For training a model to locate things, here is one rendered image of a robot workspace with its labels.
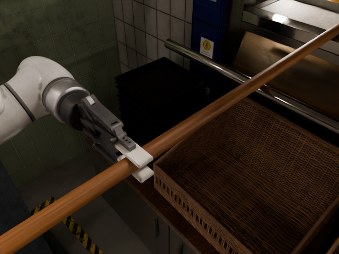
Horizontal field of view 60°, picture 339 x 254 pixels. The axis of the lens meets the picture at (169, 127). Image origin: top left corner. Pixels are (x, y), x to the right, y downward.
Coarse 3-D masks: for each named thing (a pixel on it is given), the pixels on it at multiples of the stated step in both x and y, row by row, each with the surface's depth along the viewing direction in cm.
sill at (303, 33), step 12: (252, 12) 107; (264, 12) 107; (252, 24) 109; (264, 24) 105; (276, 24) 102; (288, 24) 99; (300, 24) 99; (288, 36) 100; (300, 36) 97; (312, 36) 94; (336, 36) 92; (324, 48) 93; (336, 48) 90
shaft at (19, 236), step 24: (336, 24) 92; (312, 48) 81; (264, 72) 70; (240, 96) 64; (192, 120) 57; (168, 144) 53; (120, 168) 48; (72, 192) 45; (96, 192) 46; (48, 216) 42; (0, 240) 39; (24, 240) 40
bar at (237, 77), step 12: (168, 48) 92; (180, 48) 88; (192, 60) 86; (204, 60) 83; (216, 72) 81; (228, 72) 78; (240, 84) 76; (264, 84) 73; (264, 96) 72; (276, 96) 70; (288, 96) 69; (288, 108) 69; (300, 108) 67; (312, 108) 66; (312, 120) 65; (324, 120) 63; (336, 120) 62; (336, 132) 62
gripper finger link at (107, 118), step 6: (84, 102) 53; (96, 102) 54; (90, 108) 53; (96, 108) 53; (102, 108) 53; (96, 114) 52; (102, 114) 52; (108, 114) 52; (102, 120) 51; (108, 120) 51; (114, 120) 51; (120, 120) 51; (108, 126) 50; (120, 126) 51
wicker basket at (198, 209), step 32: (224, 128) 135; (256, 128) 123; (288, 128) 113; (160, 160) 113; (192, 160) 131; (224, 160) 132; (256, 160) 127; (288, 160) 116; (320, 160) 107; (160, 192) 119; (192, 192) 119; (224, 192) 119; (256, 192) 119; (288, 192) 119; (320, 192) 109; (192, 224) 108; (224, 224) 109; (256, 224) 108; (288, 224) 108; (320, 224) 88
